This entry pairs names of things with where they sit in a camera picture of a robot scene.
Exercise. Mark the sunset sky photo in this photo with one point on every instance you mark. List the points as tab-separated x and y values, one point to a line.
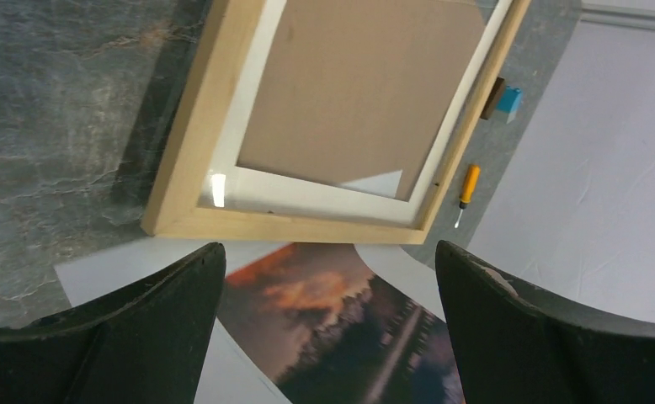
328	323

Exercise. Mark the brown block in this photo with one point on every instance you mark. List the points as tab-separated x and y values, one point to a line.
493	98

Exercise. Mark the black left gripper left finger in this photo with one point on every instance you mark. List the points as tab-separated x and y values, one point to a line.
143	343

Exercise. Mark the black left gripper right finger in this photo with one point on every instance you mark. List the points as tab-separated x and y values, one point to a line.
515	342

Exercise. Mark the wooden picture frame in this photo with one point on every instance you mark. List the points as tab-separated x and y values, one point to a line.
201	192

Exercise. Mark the blue toy brick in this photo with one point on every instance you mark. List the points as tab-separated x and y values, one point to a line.
508	105

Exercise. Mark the yellow handled screwdriver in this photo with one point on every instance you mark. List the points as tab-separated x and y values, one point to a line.
467	190

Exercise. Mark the brown frame backing board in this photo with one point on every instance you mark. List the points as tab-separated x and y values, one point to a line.
356	89

